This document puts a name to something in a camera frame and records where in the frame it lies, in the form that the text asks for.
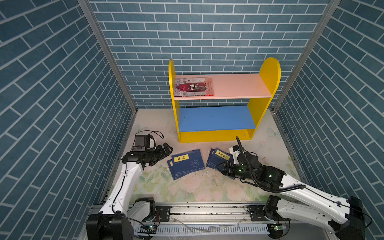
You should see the aluminium corner post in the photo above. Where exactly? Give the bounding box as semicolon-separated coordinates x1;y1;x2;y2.
78;0;137;114
272;0;341;113

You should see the pink red cover book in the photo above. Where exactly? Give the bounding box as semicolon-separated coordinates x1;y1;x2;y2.
174;78;214;97

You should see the right aluminium corner post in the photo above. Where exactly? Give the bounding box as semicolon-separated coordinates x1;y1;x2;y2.
272;0;341;113

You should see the navy book under right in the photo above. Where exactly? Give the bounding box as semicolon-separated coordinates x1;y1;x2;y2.
206;149;215;168

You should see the left green circuit board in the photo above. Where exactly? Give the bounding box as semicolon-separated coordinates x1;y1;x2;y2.
137;225;158;235

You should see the yellow pink blue bookshelf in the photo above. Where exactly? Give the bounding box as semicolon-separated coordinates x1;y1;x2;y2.
169;58;281;143

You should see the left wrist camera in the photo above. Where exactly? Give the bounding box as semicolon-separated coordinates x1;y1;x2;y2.
133;135;156;152

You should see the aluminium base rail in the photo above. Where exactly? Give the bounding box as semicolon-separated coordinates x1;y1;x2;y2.
78;202;343;240

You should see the white slotted cable duct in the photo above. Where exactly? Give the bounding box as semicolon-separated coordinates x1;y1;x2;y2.
149;224;270;237

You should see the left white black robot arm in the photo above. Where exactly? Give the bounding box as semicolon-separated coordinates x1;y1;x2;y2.
86;143;173;240

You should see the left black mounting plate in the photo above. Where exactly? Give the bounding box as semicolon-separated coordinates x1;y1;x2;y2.
150;206;171;223

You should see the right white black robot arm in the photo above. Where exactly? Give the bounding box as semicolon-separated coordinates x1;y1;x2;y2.
217;149;368;240

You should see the left aluminium corner post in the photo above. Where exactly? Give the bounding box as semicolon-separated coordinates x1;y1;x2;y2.
78;0;137;114

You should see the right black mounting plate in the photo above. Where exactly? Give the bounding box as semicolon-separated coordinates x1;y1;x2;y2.
246;205;270;222

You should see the navy book bottom left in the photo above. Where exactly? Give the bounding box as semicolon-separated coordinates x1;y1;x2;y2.
167;160;176;181

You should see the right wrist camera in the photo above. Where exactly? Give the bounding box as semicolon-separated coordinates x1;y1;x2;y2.
230;145;241;165

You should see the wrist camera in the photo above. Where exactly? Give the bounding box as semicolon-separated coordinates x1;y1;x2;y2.
133;135;156;152
230;145;241;165

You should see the navy book paw print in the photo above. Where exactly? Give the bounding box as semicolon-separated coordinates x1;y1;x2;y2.
171;150;205;180

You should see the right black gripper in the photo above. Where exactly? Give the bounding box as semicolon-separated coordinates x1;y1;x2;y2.
214;159;257;182

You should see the navy book top right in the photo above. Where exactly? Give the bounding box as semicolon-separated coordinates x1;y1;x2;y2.
210;148;234;171

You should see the black mounting plate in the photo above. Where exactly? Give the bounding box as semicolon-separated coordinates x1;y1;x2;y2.
246;205;270;222
150;206;171;223

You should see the right green circuit board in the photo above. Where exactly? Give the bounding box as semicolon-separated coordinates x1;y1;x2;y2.
267;224;284;240

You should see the green circuit board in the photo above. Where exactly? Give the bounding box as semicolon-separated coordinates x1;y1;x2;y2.
267;224;284;240
137;225;158;235

